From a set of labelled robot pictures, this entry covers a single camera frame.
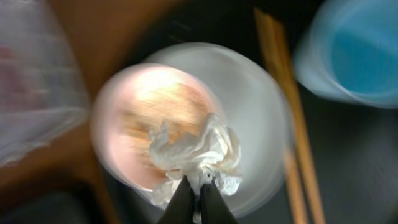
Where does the light blue cup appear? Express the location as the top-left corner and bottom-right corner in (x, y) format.
(294, 0), (397, 108)

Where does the white napkin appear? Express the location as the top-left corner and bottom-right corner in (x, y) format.
(149, 113), (243, 206)

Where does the clear plastic bin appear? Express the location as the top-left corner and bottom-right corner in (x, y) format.
(1, 0), (89, 166)

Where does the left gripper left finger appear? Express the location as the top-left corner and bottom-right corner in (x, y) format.
(157, 176), (195, 224)

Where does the food scraps and rice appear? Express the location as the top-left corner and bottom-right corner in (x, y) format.
(121, 83), (213, 168)

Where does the round black serving tray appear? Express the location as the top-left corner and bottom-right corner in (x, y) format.
(122, 1), (397, 223)

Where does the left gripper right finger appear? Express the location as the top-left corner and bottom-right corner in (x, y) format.
(200, 183), (238, 224)

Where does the wooden chopstick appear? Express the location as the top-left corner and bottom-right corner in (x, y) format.
(284, 147), (308, 224)
(254, 7), (326, 224)

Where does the grey plate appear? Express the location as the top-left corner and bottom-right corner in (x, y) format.
(145, 42), (289, 218)

